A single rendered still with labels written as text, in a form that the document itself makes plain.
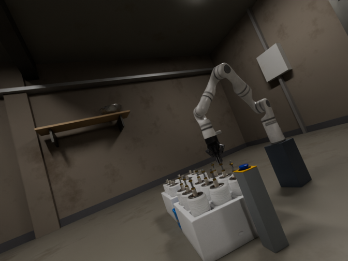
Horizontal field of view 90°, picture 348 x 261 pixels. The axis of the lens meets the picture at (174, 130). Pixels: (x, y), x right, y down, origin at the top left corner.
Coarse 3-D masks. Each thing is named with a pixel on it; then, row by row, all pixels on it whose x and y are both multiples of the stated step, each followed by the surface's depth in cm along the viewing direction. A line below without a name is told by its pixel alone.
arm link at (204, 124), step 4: (196, 116) 107; (204, 116) 108; (196, 120) 108; (200, 120) 106; (204, 120) 102; (208, 120) 103; (200, 124) 104; (204, 124) 102; (208, 124) 102; (204, 128) 102
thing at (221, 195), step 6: (222, 186) 83; (210, 192) 85; (216, 192) 82; (222, 192) 82; (228, 192) 83; (216, 198) 82; (222, 198) 81; (228, 198) 82; (216, 204) 83; (222, 204) 81
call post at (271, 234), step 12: (252, 168) 70; (240, 180) 72; (252, 180) 69; (252, 192) 68; (264, 192) 69; (252, 204) 69; (264, 204) 68; (252, 216) 72; (264, 216) 67; (276, 216) 68; (264, 228) 66; (276, 228) 67; (264, 240) 69; (276, 240) 66; (276, 252) 65
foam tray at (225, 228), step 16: (176, 208) 103; (224, 208) 77; (240, 208) 79; (192, 224) 73; (208, 224) 75; (224, 224) 76; (240, 224) 77; (192, 240) 84; (208, 240) 73; (224, 240) 74; (240, 240) 76; (208, 256) 72
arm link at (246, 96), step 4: (248, 88) 118; (244, 92) 118; (248, 92) 118; (240, 96) 121; (244, 96) 120; (248, 96) 120; (244, 100) 124; (248, 100) 123; (252, 100) 126; (248, 104) 126; (252, 104) 126; (252, 108) 128; (256, 108) 127; (256, 112) 130; (260, 112) 129
